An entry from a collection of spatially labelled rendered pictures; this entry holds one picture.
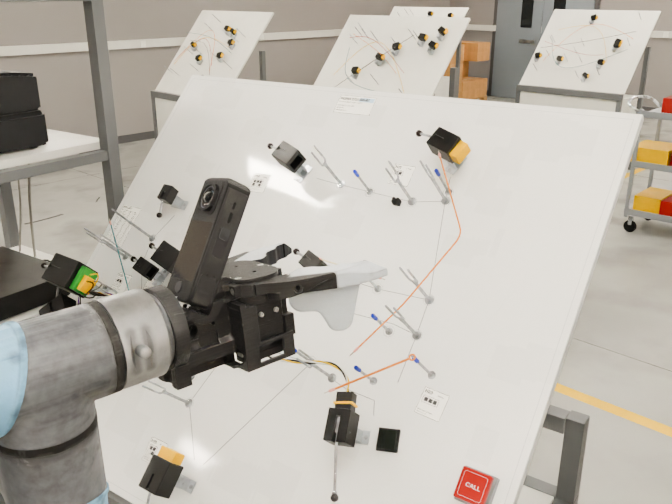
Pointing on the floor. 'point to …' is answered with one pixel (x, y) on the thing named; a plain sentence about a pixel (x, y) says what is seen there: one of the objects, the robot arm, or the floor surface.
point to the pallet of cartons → (472, 87)
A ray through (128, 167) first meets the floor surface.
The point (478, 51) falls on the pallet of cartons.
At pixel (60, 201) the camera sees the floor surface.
